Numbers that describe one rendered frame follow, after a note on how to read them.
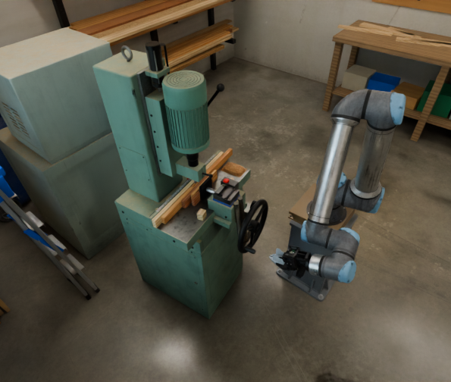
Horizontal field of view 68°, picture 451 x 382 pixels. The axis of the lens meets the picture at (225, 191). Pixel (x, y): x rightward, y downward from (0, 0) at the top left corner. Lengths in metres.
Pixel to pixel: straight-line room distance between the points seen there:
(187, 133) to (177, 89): 0.20
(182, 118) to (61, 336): 1.67
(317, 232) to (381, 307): 1.18
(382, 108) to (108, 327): 2.00
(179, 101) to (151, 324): 1.51
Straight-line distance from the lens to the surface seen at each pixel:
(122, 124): 1.65
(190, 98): 1.35
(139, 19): 3.59
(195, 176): 1.62
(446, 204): 3.42
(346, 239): 1.46
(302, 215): 2.04
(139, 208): 1.86
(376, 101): 1.44
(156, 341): 2.32
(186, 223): 1.60
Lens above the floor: 2.10
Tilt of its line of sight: 44 degrees down
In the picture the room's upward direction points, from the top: 2 degrees counter-clockwise
